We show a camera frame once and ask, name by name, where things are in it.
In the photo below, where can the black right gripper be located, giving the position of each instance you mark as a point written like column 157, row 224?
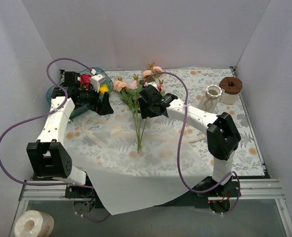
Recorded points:
column 144, row 111

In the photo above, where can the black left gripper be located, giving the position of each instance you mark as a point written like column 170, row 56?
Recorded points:
column 99, row 99

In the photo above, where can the pink artificial flower bouquet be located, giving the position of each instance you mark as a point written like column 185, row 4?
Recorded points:
column 130, row 93

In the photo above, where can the white paper bouquet wrap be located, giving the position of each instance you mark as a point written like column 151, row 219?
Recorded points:
column 125, row 180

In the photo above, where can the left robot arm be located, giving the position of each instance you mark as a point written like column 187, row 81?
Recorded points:
column 48, row 157

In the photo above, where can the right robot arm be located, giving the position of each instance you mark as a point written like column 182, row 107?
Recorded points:
column 221, row 132

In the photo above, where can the white ribbed ceramic vase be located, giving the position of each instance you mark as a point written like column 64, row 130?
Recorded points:
column 210, row 99

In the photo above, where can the yellow lemon back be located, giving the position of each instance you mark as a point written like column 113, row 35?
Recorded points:
column 104, row 89

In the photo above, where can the red dragon fruit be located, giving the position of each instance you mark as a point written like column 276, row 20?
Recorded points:
column 85, row 81

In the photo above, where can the teal plastic fruit tray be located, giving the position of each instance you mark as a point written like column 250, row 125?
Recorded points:
column 55, row 96

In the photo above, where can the floral patterned table mat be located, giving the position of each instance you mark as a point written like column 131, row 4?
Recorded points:
column 247, row 160

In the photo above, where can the white cup brown lid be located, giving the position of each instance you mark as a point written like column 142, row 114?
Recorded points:
column 231, row 88

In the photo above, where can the white paper roll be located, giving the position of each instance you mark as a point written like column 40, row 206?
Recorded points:
column 34, row 224

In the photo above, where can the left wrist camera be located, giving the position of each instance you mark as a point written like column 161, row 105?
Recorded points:
column 96, row 81

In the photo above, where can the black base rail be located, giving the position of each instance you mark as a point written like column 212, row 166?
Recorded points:
column 217, row 199

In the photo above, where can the aluminium frame rail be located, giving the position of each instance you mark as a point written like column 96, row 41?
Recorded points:
column 250, row 189

